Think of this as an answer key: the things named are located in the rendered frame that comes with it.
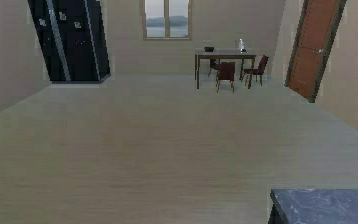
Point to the black bowl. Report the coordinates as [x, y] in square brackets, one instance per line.
[209, 49]

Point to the white bottle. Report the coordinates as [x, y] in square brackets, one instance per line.
[241, 45]

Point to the dark red chair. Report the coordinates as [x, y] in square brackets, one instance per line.
[258, 68]
[226, 71]
[213, 65]

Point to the wood framed window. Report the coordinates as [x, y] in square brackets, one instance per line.
[167, 18]

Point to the brown dining table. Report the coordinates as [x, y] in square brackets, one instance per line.
[225, 54]

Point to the brown room door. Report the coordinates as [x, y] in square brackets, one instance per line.
[315, 46]

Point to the black fridge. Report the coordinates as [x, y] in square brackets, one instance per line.
[75, 40]

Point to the dark blue marble counter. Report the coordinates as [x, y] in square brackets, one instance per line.
[323, 206]

